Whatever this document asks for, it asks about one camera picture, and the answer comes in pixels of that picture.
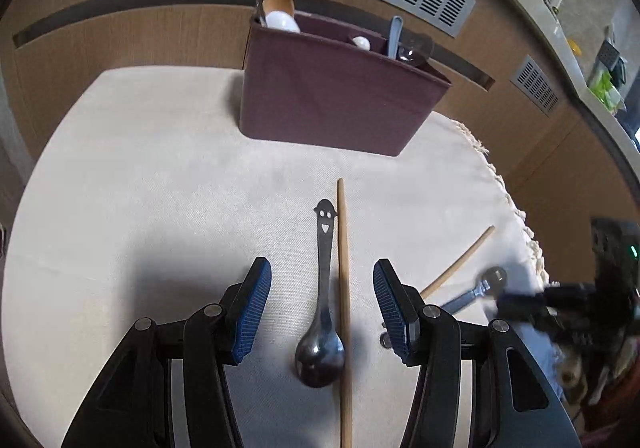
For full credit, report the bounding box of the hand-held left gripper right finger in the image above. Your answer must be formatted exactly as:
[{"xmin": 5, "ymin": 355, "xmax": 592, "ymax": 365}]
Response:
[{"xmin": 372, "ymin": 258, "xmax": 583, "ymax": 448}]

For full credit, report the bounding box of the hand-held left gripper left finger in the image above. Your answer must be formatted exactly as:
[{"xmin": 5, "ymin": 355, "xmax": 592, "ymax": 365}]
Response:
[{"xmin": 60, "ymin": 257, "xmax": 273, "ymax": 448}]

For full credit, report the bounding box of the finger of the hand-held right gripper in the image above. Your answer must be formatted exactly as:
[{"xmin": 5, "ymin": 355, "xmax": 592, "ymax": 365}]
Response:
[
  {"xmin": 542, "ymin": 281, "xmax": 601, "ymax": 309},
  {"xmin": 497, "ymin": 293, "xmax": 556, "ymax": 325}
]

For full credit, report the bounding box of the long wooden chopstick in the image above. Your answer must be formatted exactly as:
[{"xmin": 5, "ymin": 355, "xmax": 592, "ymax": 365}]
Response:
[{"xmin": 336, "ymin": 178, "xmax": 353, "ymax": 448}]

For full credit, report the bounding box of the steel spoon with smiley handle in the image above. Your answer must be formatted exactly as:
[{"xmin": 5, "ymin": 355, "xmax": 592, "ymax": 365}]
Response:
[{"xmin": 294, "ymin": 199, "xmax": 347, "ymax": 388}]

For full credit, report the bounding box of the maroon utensil holder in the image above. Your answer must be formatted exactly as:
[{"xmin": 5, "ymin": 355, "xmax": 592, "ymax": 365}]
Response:
[{"xmin": 238, "ymin": 11, "xmax": 452, "ymax": 158}]

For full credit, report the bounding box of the black spoon with translucent bowl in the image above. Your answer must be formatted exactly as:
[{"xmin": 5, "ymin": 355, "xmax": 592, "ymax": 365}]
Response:
[{"xmin": 402, "ymin": 31, "xmax": 434, "ymax": 62}]

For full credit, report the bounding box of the blue-grey rice paddle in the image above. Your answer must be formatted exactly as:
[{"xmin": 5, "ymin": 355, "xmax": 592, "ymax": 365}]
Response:
[{"xmin": 387, "ymin": 16, "xmax": 405, "ymax": 60}]

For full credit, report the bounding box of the white plastic spoon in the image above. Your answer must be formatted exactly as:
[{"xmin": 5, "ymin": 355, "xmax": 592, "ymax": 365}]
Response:
[{"xmin": 264, "ymin": 11, "xmax": 302, "ymax": 34}]

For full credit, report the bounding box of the short wooden chopstick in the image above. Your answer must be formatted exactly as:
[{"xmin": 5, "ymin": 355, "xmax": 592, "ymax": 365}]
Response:
[{"xmin": 419, "ymin": 225, "xmax": 496, "ymax": 300}]

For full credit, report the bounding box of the green bag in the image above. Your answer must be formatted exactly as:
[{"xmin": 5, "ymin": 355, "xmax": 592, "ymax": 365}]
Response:
[{"xmin": 589, "ymin": 68, "xmax": 626, "ymax": 112}]

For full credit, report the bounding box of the cream fringed tablecloth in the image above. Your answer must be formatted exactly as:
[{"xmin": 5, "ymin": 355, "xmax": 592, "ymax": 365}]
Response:
[{"xmin": 0, "ymin": 66, "xmax": 566, "ymax": 448}]

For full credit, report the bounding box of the black container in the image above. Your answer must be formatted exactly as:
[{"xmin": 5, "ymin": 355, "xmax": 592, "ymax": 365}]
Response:
[{"xmin": 595, "ymin": 36, "xmax": 628, "ymax": 79}]

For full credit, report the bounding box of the small grey vent grille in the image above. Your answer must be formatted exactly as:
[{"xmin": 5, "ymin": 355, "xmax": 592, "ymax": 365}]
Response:
[{"xmin": 510, "ymin": 55, "xmax": 561, "ymax": 116}]

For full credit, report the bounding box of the speckled stone counter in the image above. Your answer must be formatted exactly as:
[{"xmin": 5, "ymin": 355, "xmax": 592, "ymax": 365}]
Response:
[{"xmin": 440, "ymin": 0, "xmax": 640, "ymax": 149}]

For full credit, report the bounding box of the wooden cabinet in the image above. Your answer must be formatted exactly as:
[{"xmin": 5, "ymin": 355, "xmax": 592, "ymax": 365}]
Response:
[{"xmin": 0, "ymin": 0, "xmax": 640, "ymax": 279}]

